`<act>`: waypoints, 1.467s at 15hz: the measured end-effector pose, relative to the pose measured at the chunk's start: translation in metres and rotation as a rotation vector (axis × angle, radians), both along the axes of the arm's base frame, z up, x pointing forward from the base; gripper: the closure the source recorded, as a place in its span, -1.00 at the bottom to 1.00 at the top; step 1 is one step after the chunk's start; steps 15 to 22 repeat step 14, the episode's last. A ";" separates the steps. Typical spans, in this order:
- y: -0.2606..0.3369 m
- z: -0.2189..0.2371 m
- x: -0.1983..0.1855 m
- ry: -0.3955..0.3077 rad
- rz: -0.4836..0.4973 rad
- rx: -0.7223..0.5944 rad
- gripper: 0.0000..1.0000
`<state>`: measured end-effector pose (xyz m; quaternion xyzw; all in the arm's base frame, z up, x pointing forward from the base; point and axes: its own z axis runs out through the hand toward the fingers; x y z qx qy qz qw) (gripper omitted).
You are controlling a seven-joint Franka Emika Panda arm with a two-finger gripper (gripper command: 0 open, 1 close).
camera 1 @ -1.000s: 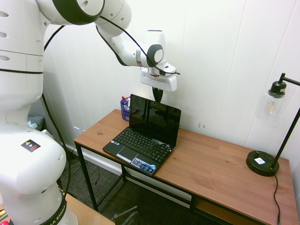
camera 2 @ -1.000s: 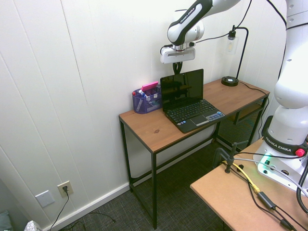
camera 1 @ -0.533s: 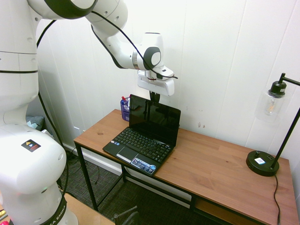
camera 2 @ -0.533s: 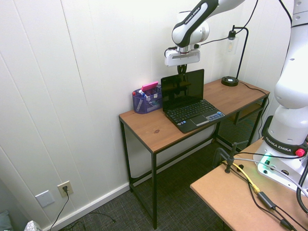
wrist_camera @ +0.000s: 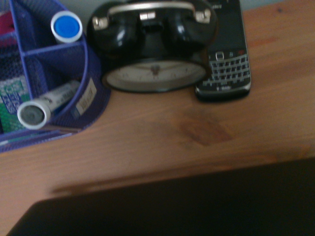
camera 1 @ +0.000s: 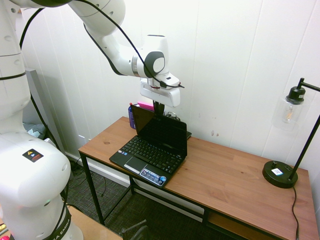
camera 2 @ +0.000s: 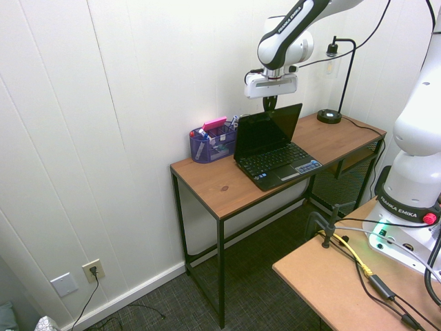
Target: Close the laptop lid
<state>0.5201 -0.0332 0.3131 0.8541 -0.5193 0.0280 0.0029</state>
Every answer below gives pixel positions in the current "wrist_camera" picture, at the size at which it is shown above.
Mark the black keypad mobile phone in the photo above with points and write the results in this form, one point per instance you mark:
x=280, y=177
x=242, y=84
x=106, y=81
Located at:
x=229, y=64

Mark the black netbook laptop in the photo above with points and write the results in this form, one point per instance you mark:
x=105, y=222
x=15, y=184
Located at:
x=197, y=209

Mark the green and white notepad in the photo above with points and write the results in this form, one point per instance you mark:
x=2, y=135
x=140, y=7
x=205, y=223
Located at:
x=11, y=105

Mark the white marker with blue cap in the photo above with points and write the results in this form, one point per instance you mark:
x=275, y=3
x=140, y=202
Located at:
x=66, y=27

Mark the wooden desk with black frame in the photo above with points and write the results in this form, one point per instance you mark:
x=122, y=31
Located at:
x=157, y=147

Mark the black twin bell alarm clock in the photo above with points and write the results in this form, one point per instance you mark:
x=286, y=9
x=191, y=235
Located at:
x=152, y=49

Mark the white marker with gray cap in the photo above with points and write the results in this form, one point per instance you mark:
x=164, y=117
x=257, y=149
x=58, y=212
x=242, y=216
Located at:
x=41, y=108

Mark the pink sticky note pad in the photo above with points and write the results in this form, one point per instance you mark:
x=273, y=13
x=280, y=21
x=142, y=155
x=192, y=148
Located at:
x=5, y=23

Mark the purple mesh desk organizer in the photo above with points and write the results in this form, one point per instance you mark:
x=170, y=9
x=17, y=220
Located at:
x=56, y=59

